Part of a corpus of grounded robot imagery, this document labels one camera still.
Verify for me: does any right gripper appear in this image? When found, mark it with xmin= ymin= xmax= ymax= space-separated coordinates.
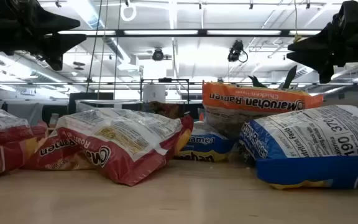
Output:
xmin=285 ymin=21 xmax=358 ymax=84

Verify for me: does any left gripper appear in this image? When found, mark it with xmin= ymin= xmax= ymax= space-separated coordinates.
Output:
xmin=0 ymin=12 xmax=88 ymax=72

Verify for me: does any blue Maruchan ramen pack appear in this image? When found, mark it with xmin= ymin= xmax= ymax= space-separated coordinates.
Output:
xmin=237 ymin=105 xmax=358 ymax=190
xmin=175 ymin=121 xmax=237 ymax=163

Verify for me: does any red Maruchan ramen pack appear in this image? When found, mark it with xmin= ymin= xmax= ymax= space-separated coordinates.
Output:
xmin=22 ymin=126 xmax=111 ymax=171
xmin=0 ymin=108 xmax=48 ymax=179
xmin=56 ymin=107 xmax=195 ymax=187

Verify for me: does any dark monitor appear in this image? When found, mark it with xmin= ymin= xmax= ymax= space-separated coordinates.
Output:
xmin=68 ymin=91 xmax=106 ymax=114

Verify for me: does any clear plastic bin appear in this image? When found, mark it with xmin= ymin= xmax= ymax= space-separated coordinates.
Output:
xmin=75 ymin=99 xmax=144 ymax=114

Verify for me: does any round black ceiling fixture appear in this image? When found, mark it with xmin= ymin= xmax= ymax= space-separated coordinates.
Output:
xmin=152 ymin=48 xmax=165 ymax=62

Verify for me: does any black overhead beam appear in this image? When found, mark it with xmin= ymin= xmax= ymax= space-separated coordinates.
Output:
xmin=57 ymin=29 xmax=323 ymax=39

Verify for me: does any white cylinder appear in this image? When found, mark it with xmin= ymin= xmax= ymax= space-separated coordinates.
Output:
xmin=142 ymin=83 xmax=167 ymax=103

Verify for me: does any hanging black cable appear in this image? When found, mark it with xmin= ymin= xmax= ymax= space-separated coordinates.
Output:
xmin=86 ymin=0 xmax=104 ymax=93

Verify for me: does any white hanging ring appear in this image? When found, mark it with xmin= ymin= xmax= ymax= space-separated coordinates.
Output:
xmin=119 ymin=2 xmax=137 ymax=22

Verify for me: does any black overhead camera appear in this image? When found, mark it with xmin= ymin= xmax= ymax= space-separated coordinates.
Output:
xmin=227 ymin=39 xmax=249 ymax=63

